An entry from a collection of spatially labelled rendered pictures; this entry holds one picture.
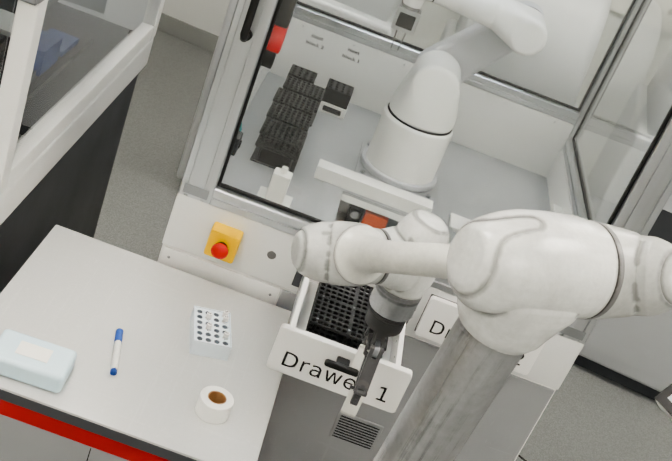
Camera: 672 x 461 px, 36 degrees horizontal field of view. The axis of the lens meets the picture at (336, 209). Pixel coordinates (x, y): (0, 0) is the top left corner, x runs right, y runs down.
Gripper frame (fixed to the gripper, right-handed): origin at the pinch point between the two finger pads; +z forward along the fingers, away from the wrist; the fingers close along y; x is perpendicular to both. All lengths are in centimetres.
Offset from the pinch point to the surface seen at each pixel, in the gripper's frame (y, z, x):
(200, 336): 14.0, 11.6, 32.7
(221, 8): 368, 67, 98
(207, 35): 367, 84, 101
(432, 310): 40.9, 1.3, -15.3
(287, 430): 42, 51, 5
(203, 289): 36, 15, 37
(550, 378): 43, 9, -49
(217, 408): -6.7, 11.0, 23.9
